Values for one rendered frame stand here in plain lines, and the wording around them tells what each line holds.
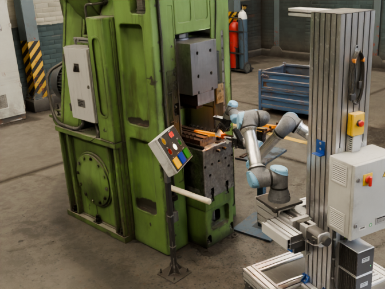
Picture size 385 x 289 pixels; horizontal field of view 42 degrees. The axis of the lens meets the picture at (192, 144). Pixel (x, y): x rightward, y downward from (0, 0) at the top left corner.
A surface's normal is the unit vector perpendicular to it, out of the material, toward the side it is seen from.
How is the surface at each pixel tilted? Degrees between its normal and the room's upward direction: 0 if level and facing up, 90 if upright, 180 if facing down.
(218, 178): 90
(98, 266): 0
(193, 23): 90
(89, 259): 0
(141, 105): 89
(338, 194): 90
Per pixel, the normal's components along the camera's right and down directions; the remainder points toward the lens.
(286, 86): -0.67, 0.27
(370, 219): 0.42, 0.28
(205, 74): 0.72, 0.19
